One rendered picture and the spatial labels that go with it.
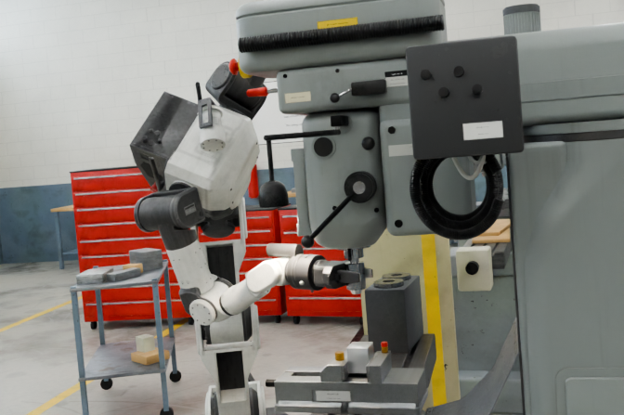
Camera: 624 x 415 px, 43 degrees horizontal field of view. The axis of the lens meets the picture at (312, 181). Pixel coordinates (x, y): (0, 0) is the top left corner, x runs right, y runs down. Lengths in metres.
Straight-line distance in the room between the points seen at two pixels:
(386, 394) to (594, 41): 0.90
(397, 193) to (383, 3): 0.41
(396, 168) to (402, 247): 1.91
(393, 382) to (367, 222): 0.38
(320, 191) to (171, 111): 0.63
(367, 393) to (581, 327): 0.52
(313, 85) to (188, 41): 10.06
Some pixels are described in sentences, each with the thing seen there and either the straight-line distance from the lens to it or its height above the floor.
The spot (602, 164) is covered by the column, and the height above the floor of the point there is 1.47.
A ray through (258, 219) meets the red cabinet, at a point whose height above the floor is 0.92.
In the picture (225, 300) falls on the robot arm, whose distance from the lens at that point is 2.13.
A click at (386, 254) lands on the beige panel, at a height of 1.01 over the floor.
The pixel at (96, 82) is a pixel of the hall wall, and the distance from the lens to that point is 12.40.
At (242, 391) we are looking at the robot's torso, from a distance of 2.67.
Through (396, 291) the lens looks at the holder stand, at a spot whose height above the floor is 1.11.
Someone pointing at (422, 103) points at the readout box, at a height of 1.62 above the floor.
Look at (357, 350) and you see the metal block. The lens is 1.89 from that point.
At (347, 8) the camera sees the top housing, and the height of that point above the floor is 1.85.
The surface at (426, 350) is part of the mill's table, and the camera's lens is 2.36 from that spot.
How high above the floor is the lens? 1.57
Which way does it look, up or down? 3 degrees down
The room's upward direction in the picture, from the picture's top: 5 degrees counter-clockwise
